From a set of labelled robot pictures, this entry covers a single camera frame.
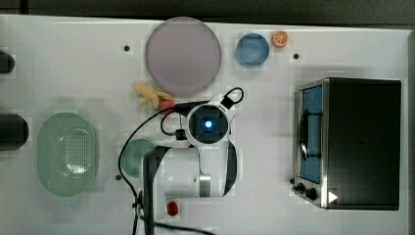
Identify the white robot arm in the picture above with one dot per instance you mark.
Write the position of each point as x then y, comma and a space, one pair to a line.
208, 167

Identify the green oval strainer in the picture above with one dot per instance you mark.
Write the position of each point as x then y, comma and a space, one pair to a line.
66, 159

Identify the red felt strawberry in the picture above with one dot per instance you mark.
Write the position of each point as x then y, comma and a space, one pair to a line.
166, 106

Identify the purple round plate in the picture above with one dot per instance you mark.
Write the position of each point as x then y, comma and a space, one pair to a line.
183, 56

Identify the yellow felt banana peel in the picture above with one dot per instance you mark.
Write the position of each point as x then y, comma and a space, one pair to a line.
148, 94

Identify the blue round bowl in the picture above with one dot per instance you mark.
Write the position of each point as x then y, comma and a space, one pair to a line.
252, 50

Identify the green cup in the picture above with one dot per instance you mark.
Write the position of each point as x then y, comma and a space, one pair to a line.
133, 155

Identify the small red toy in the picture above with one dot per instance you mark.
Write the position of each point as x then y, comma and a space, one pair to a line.
172, 209

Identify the orange slice toy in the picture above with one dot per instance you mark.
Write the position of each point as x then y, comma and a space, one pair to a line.
280, 38

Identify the stainless toaster oven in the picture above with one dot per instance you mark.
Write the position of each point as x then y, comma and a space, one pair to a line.
347, 144

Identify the black cylinder lower left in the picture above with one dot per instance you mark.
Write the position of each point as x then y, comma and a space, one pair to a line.
13, 132

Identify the black cylinder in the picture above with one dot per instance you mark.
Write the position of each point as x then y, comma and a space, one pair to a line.
13, 132
7, 62

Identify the black cylinder upper left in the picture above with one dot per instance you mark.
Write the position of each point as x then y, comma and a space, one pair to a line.
7, 62

